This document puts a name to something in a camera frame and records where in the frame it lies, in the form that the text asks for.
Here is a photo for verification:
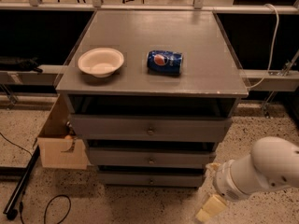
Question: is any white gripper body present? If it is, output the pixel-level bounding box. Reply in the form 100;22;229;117
213;160;249;203

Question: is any grey drawer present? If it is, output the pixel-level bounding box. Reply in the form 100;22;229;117
88;147;216;169
99;172;205;188
70;114;232;143

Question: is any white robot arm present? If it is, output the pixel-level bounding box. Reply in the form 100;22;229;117
195;136;299;223

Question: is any grey drawer cabinet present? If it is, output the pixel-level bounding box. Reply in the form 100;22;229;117
57;10;248;175

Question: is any grey bottom drawer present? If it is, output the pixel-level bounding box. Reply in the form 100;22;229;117
99;172;205;188

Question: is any grey top drawer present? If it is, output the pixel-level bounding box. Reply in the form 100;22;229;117
70;114;232;143

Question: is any blue pepsi can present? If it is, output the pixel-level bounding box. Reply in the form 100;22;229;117
147;50;183;75

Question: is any white paper bowl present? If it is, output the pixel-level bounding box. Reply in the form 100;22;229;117
78;48;124;77

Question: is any cardboard box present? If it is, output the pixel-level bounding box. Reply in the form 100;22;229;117
37;96;89;170

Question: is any black floor bar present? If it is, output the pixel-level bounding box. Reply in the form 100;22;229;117
1;147;40;220

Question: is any black cloth bundle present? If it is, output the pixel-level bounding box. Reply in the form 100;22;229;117
0;57;43;73

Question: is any metal railing frame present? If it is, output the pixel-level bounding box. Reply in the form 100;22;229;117
0;0;299;93

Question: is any white cable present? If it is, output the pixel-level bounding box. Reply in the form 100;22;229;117
246;3;280;90

